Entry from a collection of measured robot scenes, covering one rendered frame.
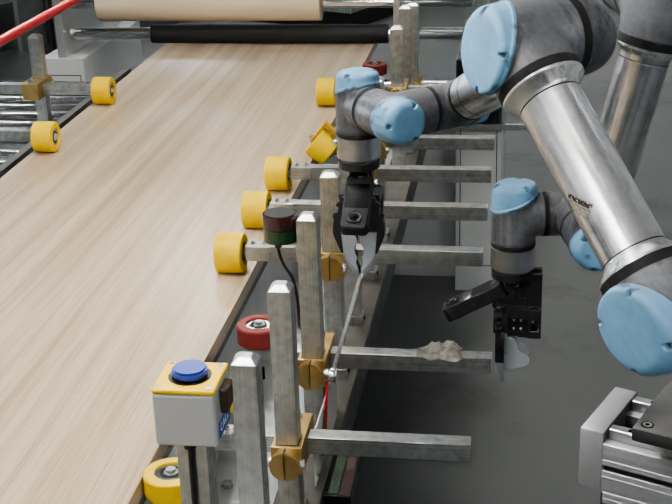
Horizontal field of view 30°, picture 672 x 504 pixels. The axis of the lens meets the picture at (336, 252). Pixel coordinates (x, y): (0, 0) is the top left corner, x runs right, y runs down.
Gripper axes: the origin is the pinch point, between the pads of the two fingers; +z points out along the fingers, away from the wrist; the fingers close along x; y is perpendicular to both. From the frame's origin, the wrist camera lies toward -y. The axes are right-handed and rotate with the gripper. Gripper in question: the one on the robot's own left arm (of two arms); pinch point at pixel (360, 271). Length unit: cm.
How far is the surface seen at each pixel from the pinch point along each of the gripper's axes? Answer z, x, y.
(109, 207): 11, 66, 59
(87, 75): 22, 129, 226
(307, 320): 6.3, 8.3, -7.3
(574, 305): 101, -47, 213
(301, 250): -6.7, 8.9, -7.3
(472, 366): 16.1, -19.9, -3.0
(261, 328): 10.2, 17.5, -3.2
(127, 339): 10.6, 40.5, -8.8
